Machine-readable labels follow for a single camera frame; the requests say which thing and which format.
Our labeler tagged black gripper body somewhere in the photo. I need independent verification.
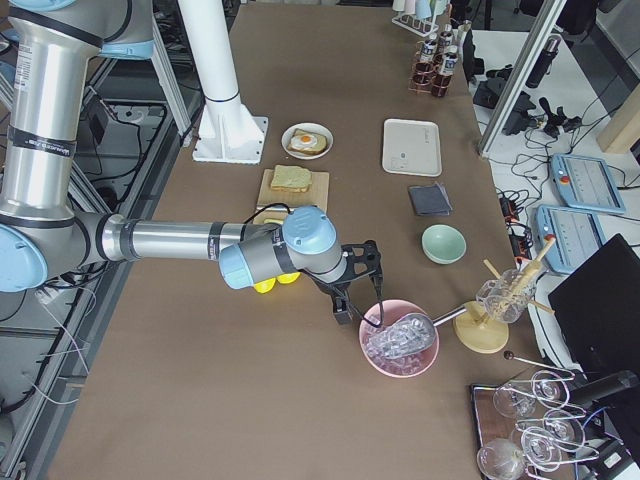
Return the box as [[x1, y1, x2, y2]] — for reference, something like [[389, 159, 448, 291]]
[[319, 240, 383, 300]]

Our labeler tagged plain toast slice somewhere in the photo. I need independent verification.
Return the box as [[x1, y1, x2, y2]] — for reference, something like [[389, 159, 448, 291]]
[[270, 165, 312, 193]]

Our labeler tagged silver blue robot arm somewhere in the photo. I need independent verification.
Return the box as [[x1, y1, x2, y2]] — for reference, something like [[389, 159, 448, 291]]
[[1, 1, 383, 324]]

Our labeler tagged cream rabbit tray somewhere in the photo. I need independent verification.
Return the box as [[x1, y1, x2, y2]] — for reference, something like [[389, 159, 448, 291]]
[[382, 119, 442, 177]]

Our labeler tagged wine glass rack tray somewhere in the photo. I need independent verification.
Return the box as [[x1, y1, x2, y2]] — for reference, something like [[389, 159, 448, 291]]
[[469, 368, 626, 480]]

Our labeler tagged whole yellow lemon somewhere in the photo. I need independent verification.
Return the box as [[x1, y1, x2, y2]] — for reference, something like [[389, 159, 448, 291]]
[[276, 272, 300, 284], [253, 278, 276, 294]]

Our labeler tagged steel ice scoop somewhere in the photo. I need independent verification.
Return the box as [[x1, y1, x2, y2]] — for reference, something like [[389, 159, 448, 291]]
[[366, 306, 467, 360]]

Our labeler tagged pink bowl with ice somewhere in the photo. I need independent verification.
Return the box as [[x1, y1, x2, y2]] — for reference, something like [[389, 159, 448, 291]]
[[359, 299, 439, 378]]

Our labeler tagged wooden cutting board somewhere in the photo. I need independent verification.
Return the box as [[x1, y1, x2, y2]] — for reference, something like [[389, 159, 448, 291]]
[[250, 167, 329, 225]]

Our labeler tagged green ceramic bowl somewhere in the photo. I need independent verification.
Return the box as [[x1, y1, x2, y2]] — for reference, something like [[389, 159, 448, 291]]
[[421, 224, 467, 265]]

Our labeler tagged grey folded cloth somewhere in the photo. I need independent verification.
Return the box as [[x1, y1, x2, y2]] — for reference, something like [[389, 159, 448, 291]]
[[408, 183, 453, 216]]

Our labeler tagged toast slice under egg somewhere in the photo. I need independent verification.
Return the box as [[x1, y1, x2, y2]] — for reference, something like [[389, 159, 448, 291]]
[[287, 129, 328, 156]]

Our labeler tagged white round plate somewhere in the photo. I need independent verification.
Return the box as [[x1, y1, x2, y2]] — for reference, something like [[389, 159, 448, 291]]
[[281, 122, 334, 160]]

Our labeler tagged fried egg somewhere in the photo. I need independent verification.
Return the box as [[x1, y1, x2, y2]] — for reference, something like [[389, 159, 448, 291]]
[[289, 134, 318, 151]]

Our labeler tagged wooden mug tree stand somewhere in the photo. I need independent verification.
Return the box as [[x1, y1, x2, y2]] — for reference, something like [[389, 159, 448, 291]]
[[453, 235, 556, 354]]

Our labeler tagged clear glass mug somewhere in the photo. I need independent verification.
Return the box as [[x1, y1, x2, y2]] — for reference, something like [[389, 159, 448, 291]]
[[476, 269, 535, 324]]

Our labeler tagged tea bottle front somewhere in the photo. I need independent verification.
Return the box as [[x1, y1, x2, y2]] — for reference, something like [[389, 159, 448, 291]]
[[431, 45, 458, 98]]

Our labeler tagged tea bottle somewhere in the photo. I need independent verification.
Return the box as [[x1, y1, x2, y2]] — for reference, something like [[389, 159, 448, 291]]
[[415, 34, 438, 74], [437, 23, 453, 54], [431, 45, 458, 98]]

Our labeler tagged blue teach pendant near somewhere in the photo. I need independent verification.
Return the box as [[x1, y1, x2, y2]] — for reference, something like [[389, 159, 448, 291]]
[[536, 205, 607, 275]]

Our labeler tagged blue teach pendant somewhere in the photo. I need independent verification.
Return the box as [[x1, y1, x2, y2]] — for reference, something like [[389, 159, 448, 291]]
[[536, 205, 607, 275], [550, 154, 626, 214]]

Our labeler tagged tea bottle middle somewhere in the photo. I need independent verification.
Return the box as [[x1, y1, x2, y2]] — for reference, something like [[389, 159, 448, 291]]
[[415, 34, 438, 74]]

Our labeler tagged blue teach pendant far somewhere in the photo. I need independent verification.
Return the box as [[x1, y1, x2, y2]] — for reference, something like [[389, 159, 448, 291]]
[[550, 154, 626, 214]]

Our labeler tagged black monitor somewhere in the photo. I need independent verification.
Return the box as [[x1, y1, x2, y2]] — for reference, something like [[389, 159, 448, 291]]
[[549, 234, 639, 375]]

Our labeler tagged tea bottle back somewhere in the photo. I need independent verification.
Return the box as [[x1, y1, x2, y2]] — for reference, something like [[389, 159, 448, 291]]
[[437, 23, 453, 54]]

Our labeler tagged white cup rack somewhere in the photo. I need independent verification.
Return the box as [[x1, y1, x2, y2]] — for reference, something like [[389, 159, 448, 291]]
[[392, 0, 450, 38]]

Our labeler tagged black camera cable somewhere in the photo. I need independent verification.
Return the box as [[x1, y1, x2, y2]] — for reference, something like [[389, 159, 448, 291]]
[[242, 202, 386, 331]]

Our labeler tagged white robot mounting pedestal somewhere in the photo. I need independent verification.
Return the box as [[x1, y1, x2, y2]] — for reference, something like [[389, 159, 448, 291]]
[[179, 0, 268, 165]]

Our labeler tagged copper wire bottle rack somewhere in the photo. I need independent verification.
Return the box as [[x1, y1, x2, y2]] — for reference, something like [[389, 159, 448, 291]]
[[408, 49, 443, 96]]

